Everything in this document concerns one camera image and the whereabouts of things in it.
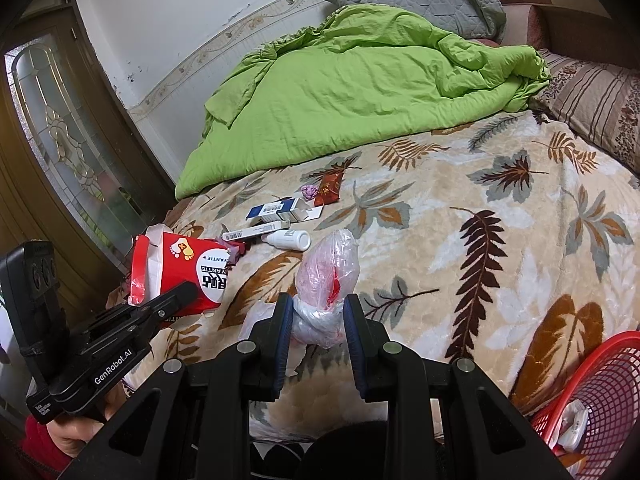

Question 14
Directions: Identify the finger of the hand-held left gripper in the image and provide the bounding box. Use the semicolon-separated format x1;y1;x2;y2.
137;280;199;330

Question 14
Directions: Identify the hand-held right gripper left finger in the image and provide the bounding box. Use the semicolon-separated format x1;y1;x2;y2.
57;292;296;480

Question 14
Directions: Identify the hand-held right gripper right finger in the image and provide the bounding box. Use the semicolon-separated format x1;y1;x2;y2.
342;294;573;480

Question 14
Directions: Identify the red white paper bag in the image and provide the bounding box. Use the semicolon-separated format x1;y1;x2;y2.
127;224;247;332

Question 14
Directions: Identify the clear knotted plastic bag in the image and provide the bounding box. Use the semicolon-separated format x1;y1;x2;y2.
239;228;362;362

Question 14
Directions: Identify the blue white carton box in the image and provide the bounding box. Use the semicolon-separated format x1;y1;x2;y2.
244;197;324;224

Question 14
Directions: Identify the red plastic mesh basket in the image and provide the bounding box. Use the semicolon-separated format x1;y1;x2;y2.
529;330;640;480

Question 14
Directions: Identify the person's left forearm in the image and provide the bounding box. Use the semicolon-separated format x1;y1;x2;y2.
21;416;68;480

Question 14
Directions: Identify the person's left hand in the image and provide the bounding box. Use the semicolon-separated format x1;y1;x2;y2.
47;385;127;460

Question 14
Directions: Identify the dark red wrapper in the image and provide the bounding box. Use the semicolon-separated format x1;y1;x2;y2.
221;239;247;263

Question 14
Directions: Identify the white plastic bottle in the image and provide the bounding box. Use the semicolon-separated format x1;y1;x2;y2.
260;229;312;252

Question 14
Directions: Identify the dark cloth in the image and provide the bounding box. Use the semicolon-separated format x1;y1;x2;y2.
252;420;451;480

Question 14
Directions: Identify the white slim box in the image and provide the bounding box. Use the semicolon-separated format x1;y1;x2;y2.
222;219;291;242

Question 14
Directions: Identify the leaf print blanket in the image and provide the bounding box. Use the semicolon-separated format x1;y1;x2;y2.
150;110;640;443

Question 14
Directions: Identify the red snack packet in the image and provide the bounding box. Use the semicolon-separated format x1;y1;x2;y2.
313;168;347;207

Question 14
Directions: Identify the green quilt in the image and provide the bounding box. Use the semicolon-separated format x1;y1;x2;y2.
175;4;552;200

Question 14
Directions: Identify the striped brown pillow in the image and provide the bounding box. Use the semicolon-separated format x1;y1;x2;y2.
529;49;640;177

